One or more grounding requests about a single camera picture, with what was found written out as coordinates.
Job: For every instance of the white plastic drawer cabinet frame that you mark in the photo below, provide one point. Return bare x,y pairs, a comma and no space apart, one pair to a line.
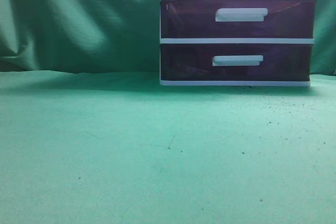
234,60

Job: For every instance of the middle purple translucent drawer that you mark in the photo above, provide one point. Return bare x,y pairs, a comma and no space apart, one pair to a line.
237,18

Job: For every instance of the green cloth backdrop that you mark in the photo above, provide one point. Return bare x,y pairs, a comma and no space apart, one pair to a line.
88,134

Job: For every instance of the purple translucent drawer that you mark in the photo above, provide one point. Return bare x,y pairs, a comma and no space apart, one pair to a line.
237,18
195,62

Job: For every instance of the bottom purple translucent drawer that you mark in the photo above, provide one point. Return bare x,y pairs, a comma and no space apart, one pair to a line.
195,62

